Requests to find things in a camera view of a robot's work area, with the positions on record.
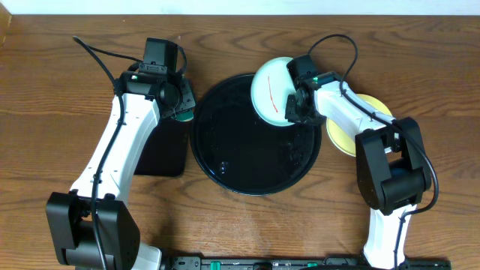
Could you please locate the yellow plate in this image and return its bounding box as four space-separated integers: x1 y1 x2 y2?
326 94 392 157

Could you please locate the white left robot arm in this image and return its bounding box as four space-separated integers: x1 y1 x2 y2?
46 71 196 269

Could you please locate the pale green plate red streak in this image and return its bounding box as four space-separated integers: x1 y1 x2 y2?
250 57 296 127

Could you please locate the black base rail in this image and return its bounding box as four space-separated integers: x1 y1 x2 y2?
160 255 453 270

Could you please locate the green and yellow sponge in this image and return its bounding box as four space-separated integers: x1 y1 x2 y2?
172 110 194 122

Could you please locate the round black tray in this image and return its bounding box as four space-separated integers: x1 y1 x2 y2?
190 73 322 196

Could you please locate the rectangular black tray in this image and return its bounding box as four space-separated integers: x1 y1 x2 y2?
134 118 191 177

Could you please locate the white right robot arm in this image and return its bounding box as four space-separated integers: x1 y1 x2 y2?
285 71 439 269

